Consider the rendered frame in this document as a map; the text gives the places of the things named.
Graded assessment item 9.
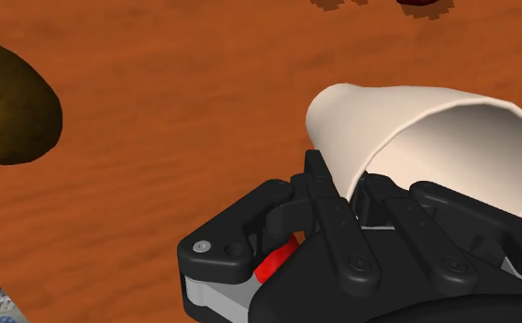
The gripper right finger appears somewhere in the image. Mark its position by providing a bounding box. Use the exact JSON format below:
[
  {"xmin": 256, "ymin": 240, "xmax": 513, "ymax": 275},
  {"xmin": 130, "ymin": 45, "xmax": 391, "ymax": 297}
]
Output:
[{"xmin": 358, "ymin": 173, "xmax": 522, "ymax": 296}]

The cream paper cup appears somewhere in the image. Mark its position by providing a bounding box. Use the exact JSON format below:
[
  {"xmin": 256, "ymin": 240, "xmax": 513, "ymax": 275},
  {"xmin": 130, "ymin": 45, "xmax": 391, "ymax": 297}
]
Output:
[{"xmin": 305, "ymin": 82, "xmax": 522, "ymax": 218}]

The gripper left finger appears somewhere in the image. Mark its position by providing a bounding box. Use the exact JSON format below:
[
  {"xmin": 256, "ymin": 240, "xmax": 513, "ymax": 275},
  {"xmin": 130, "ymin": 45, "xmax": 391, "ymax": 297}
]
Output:
[{"xmin": 177, "ymin": 150, "xmax": 383, "ymax": 297}]

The brown potato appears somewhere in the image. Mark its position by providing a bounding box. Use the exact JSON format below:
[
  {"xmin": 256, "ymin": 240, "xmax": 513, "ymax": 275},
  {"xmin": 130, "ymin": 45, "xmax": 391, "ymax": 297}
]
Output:
[{"xmin": 0, "ymin": 36, "xmax": 64, "ymax": 167}]

